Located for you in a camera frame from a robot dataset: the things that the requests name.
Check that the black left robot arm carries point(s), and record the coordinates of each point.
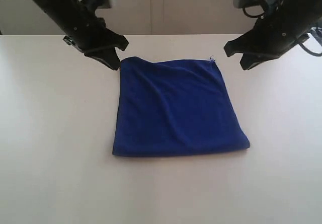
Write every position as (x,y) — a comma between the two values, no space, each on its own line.
(84,30)

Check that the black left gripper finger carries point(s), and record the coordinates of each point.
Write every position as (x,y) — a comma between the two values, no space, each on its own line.
(107,57)
(118,41)

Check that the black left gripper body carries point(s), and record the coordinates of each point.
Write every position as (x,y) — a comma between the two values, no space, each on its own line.
(83,29)

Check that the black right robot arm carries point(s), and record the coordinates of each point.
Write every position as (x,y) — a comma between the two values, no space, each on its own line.
(314,13)

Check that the blue microfibre towel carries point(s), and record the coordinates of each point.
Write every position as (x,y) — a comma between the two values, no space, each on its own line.
(174,108)

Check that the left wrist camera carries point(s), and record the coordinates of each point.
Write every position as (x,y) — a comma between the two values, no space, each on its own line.
(93,5)

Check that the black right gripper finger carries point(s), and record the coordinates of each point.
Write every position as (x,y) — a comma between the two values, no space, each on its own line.
(249,61)
(243,44)

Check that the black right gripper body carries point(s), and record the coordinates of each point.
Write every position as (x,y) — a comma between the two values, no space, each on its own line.
(279,32)

